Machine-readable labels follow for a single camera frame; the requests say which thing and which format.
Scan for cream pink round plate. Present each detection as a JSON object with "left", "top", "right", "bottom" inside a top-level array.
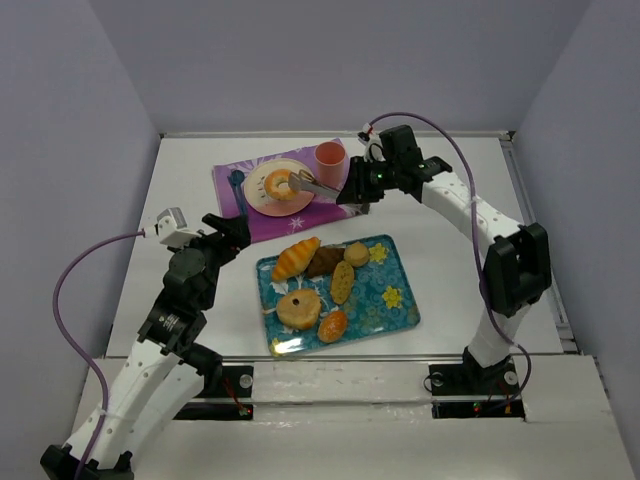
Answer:
[{"left": 243, "top": 158, "right": 314, "bottom": 217}]

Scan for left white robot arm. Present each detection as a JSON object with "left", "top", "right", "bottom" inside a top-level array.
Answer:
[{"left": 40, "top": 207, "right": 251, "bottom": 479}]

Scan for small round tan bun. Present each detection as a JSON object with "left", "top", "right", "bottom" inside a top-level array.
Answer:
[{"left": 344, "top": 242, "right": 370, "bottom": 268}]

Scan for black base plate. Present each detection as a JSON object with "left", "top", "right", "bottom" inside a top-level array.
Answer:
[
  {"left": 423, "top": 363, "right": 526, "bottom": 419},
  {"left": 174, "top": 364, "right": 254, "bottom": 422}
]

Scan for teal floral tray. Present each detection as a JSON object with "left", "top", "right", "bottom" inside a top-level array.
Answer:
[{"left": 256, "top": 234, "right": 421, "bottom": 356}]

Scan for tan ring donut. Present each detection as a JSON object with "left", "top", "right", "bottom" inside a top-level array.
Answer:
[{"left": 276, "top": 288, "right": 322, "bottom": 330}]

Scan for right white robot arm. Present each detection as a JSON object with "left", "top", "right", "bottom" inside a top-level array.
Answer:
[{"left": 336, "top": 124, "right": 552, "bottom": 395}]

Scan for orange glazed donut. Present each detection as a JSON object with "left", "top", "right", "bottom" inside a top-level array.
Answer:
[{"left": 264, "top": 169, "right": 299, "bottom": 202}]

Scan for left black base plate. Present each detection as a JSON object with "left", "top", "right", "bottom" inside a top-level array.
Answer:
[{"left": 174, "top": 364, "right": 254, "bottom": 422}]

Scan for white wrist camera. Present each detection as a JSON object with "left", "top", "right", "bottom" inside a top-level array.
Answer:
[
  {"left": 357, "top": 123, "right": 385, "bottom": 162},
  {"left": 155, "top": 207, "right": 199, "bottom": 248}
]

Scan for purple floral cloth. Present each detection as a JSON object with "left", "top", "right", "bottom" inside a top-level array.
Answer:
[{"left": 212, "top": 138, "right": 366, "bottom": 243}]

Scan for metal tongs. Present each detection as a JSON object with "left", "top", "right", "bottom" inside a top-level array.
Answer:
[{"left": 288, "top": 170, "right": 340, "bottom": 201}]

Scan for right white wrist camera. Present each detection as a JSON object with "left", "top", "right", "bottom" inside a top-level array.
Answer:
[{"left": 357, "top": 123, "right": 385, "bottom": 162}]

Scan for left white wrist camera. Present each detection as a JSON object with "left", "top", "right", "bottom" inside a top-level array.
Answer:
[{"left": 155, "top": 207, "right": 199, "bottom": 248}]

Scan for long seeded bread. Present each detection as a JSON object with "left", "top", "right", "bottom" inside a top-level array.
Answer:
[{"left": 330, "top": 261, "right": 355, "bottom": 305}]

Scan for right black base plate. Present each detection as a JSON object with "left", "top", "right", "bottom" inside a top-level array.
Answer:
[{"left": 423, "top": 363, "right": 526, "bottom": 419}]

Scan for orange striped croissant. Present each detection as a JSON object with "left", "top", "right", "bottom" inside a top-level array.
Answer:
[{"left": 271, "top": 237, "right": 321, "bottom": 282}]

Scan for dark chocolate bread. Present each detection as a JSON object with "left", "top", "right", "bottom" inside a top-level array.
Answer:
[{"left": 305, "top": 247, "right": 345, "bottom": 278}]

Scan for pink plastic cup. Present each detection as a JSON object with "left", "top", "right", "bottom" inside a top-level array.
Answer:
[{"left": 314, "top": 141, "right": 346, "bottom": 189}]

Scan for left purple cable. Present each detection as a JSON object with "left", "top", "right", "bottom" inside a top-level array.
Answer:
[{"left": 53, "top": 229, "right": 159, "bottom": 480}]

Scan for metal table rail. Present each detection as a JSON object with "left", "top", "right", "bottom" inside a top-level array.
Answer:
[{"left": 223, "top": 354, "right": 462, "bottom": 364}]

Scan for blue plastic spoon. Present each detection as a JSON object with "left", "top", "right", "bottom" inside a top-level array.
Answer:
[{"left": 228, "top": 169, "right": 248, "bottom": 216}]

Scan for orange sugared bun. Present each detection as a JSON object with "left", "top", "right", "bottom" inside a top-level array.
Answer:
[{"left": 317, "top": 310, "right": 348, "bottom": 344}]

